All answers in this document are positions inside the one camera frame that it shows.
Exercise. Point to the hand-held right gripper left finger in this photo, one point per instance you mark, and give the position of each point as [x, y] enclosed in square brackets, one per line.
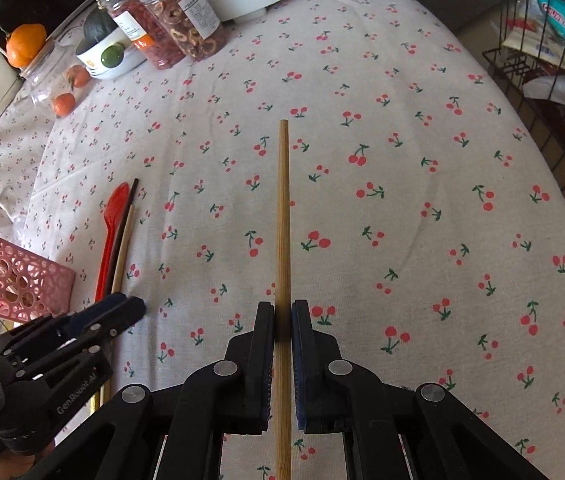
[265, 340]

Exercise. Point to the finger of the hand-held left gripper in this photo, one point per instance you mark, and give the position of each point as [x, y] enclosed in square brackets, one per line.
[127, 312]
[107, 304]

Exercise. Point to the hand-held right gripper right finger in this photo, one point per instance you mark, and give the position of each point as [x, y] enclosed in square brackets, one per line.
[300, 340]

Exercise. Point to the black chopstick with gold bands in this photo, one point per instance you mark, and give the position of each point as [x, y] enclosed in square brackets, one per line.
[118, 255]

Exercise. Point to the wooden chopstick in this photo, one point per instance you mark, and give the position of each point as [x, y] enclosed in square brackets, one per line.
[282, 210]
[122, 255]

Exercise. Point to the pink perforated plastic basket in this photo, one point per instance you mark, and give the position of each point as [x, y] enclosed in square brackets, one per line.
[37, 280]

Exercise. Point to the red plastic spoon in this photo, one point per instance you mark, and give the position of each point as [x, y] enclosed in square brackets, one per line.
[116, 205]

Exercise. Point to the small cherry-print tablecloth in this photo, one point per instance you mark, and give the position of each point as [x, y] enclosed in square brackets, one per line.
[2, 160]

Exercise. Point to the small tangerine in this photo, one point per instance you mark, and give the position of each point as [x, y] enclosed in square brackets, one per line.
[80, 76]
[62, 103]

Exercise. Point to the clear glass jar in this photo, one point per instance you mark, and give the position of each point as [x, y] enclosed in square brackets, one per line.
[42, 85]

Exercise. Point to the large cherry-print tablecloth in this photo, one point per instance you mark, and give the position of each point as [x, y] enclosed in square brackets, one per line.
[387, 110]

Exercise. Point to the white ceramic bowl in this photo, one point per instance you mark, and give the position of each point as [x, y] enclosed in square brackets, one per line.
[90, 57]

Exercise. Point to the green lime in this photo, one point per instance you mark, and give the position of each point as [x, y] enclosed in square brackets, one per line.
[112, 55]

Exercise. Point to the jar of red dried berries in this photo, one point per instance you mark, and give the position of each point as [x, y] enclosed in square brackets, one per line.
[152, 45]

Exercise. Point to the large orange with stem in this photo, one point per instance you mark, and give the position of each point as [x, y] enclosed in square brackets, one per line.
[25, 45]

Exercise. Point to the dark green pumpkin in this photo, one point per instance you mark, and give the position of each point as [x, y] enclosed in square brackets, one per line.
[97, 25]

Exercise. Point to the jar of dried fruit rings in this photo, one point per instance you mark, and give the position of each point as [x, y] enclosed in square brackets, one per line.
[187, 35]

